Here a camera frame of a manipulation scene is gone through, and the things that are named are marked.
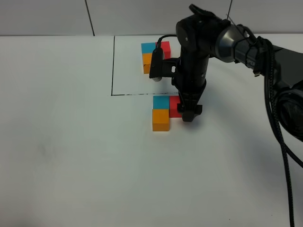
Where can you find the template orange cube block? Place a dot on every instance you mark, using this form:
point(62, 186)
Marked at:
point(147, 58)

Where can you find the template red cube block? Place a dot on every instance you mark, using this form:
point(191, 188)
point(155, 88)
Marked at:
point(164, 51)

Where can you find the template blue cube block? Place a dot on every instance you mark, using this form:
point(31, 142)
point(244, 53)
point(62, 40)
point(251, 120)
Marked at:
point(148, 47)

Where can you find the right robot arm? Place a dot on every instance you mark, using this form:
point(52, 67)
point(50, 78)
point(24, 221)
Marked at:
point(204, 35)

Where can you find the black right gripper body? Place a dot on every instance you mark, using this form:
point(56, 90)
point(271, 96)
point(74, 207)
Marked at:
point(191, 81)

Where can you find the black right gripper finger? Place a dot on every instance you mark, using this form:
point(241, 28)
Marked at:
point(189, 111)

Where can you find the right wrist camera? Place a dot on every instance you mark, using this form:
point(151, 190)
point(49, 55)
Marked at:
point(162, 68)

